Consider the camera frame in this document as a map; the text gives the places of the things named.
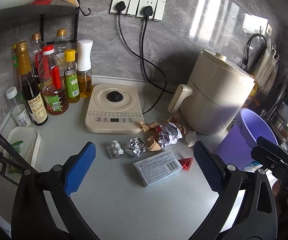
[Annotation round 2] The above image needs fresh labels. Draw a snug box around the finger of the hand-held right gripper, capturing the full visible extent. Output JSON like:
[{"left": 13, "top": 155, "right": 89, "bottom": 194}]
[
  {"left": 251, "top": 146, "right": 288, "bottom": 174},
  {"left": 256, "top": 136, "right": 285, "bottom": 153}
]

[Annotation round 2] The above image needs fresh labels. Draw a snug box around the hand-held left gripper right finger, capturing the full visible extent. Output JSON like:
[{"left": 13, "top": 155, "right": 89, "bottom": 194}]
[{"left": 188, "top": 141, "right": 278, "bottom": 240}]

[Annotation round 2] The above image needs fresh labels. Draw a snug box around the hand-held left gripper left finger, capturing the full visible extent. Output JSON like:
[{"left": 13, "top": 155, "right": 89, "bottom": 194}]
[{"left": 11, "top": 141, "right": 102, "bottom": 240}]

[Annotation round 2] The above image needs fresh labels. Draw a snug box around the purple plastic bucket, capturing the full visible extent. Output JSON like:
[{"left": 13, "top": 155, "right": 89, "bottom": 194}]
[{"left": 213, "top": 108, "right": 278, "bottom": 166}]

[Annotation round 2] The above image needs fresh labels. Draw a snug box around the white blue packet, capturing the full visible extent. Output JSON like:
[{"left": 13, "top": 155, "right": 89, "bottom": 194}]
[{"left": 241, "top": 161, "right": 264, "bottom": 172}]

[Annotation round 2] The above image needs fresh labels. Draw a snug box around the red folded paper triangle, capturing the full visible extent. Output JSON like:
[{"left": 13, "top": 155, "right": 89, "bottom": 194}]
[{"left": 179, "top": 157, "right": 194, "bottom": 171}]

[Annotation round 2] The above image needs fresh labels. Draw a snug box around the crumpled white tissue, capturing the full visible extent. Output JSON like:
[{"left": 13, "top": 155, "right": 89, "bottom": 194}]
[{"left": 185, "top": 131, "right": 197, "bottom": 147}]

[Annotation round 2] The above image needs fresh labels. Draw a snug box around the crumpled white blister pack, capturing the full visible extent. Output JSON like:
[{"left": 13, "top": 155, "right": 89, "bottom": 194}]
[{"left": 106, "top": 140, "right": 124, "bottom": 160}]

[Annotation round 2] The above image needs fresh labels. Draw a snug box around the black metal storage rack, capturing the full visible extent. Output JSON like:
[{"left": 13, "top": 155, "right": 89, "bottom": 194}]
[{"left": 265, "top": 54, "right": 288, "bottom": 157}]

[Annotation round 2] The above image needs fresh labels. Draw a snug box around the light blue cardboard box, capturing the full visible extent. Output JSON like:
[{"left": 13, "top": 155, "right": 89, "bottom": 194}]
[{"left": 133, "top": 149, "right": 182, "bottom": 187}]

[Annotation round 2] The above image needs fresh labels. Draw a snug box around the crumpled printed paper ball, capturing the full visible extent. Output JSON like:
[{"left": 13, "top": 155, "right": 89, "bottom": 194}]
[{"left": 158, "top": 122, "right": 183, "bottom": 149}]

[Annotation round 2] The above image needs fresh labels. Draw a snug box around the white rectangular plastic container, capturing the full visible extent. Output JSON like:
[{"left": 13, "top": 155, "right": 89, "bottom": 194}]
[{"left": 0, "top": 126, "right": 41, "bottom": 176}]

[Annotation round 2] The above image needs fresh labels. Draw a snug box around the crumpled foil ball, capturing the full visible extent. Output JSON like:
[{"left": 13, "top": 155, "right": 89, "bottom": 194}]
[{"left": 124, "top": 137, "right": 147, "bottom": 158}]

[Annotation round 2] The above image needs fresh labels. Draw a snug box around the cream induction cooker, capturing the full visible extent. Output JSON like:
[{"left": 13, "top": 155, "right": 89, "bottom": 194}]
[{"left": 85, "top": 84, "right": 145, "bottom": 134}]

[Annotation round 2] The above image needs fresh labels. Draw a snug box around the green white sachet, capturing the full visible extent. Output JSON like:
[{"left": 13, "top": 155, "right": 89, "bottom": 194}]
[{"left": 11, "top": 141, "right": 25, "bottom": 156}]

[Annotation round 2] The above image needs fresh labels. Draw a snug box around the cream air fryer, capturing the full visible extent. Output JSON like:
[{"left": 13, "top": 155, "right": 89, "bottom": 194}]
[{"left": 168, "top": 50, "right": 255, "bottom": 134}]

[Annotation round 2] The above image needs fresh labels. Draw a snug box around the hanging beige cloth bag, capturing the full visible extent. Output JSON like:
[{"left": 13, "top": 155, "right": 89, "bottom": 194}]
[{"left": 253, "top": 37, "right": 280, "bottom": 93}]

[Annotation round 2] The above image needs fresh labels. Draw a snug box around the white cap clear bottle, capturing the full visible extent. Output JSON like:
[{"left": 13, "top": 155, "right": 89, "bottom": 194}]
[{"left": 6, "top": 86, "right": 32, "bottom": 128}]

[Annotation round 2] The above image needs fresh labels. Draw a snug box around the dark soy sauce bottle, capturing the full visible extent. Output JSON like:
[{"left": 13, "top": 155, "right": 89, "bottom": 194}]
[{"left": 15, "top": 41, "right": 49, "bottom": 126}]

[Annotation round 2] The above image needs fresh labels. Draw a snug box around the yellow cap green label bottle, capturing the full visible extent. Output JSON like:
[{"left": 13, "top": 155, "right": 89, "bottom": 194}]
[{"left": 63, "top": 49, "right": 81, "bottom": 104}]

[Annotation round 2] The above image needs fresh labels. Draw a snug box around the red cap oil bottle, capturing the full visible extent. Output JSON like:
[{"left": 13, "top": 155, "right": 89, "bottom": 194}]
[{"left": 38, "top": 45, "right": 69, "bottom": 116}]

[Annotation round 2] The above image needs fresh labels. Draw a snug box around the white top oil sprayer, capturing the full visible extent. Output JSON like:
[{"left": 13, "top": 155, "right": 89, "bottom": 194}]
[{"left": 77, "top": 39, "right": 94, "bottom": 98}]

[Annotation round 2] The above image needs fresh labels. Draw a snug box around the gold cap clear bottle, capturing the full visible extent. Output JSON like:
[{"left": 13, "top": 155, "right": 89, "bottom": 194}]
[
  {"left": 30, "top": 33, "right": 47, "bottom": 80},
  {"left": 53, "top": 28, "right": 72, "bottom": 55}
]

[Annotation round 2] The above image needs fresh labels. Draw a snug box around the black power plug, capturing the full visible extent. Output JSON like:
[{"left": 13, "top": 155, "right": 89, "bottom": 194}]
[
  {"left": 142, "top": 5, "right": 154, "bottom": 18},
  {"left": 116, "top": 1, "right": 127, "bottom": 15}
]

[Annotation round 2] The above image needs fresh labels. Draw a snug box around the grey cardboard box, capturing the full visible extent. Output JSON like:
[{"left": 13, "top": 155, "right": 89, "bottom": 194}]
[{"left": 50, "top": 0, "right": 77, "bottom": 8}]

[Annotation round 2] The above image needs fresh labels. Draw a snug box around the hanging black cable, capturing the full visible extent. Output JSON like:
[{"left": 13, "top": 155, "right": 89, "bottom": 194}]
[{"left": 243, "top": 33, "right": 267, "bottom": 67}]

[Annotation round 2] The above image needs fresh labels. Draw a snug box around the black power cable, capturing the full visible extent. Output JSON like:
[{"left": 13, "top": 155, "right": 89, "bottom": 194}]
[
  {"left": 141, "top": 17, "right": 176, "bottom": 94},
  {"left": 118, "top": 13, "right": 167, "bottom": 115}
]

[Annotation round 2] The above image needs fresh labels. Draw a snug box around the black wall shelf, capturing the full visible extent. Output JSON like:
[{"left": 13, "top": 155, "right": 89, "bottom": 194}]
[{"left": 0, "top": 0, "right": 92, "bottom": 46}]

